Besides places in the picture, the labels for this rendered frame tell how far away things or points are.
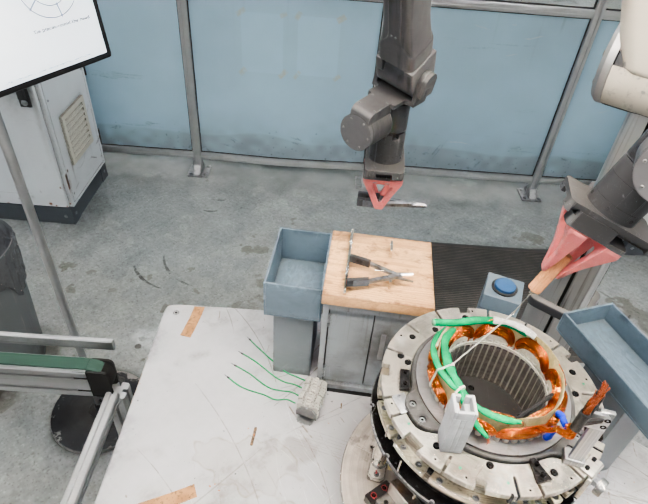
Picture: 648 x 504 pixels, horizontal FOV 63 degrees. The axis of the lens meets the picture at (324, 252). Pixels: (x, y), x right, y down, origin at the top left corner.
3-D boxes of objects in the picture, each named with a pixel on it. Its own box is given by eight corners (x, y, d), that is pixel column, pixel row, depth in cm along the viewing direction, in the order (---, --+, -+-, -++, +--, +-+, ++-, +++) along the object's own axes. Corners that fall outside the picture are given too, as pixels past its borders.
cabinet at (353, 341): (315, 390, 112) (322, 303, 95) (325, 325, 126) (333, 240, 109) (406, 402, 111) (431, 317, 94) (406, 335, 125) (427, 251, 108)
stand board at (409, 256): (321, 304, 95) (322, 294, 93) (332, 239, 110) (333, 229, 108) (432, 318, 94) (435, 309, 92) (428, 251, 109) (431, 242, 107)
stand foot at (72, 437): (33, 451, 178) (32, 448, 177) (73, 369, 204) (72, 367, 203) (134, 457, 179) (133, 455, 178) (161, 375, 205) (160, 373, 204)
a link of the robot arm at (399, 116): (419, 92, 83) (389, 81, 86) (395, 105, 79) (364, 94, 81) (412, 132, 88) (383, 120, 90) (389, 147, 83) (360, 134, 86)
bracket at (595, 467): (564, 488, 71) (579, 469, 67) (577, 472, 73) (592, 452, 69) (577, 499, 70) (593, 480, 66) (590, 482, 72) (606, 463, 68)
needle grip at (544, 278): (532, 294, 63) (565, 258, 60) (525, 283, 64) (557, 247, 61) (542, 296, 64) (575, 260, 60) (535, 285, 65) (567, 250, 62)
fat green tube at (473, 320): (430, 331, 78) (432, 322, 77) (429, 312, 81) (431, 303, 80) (530, 345, 77) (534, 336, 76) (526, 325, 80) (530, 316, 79)
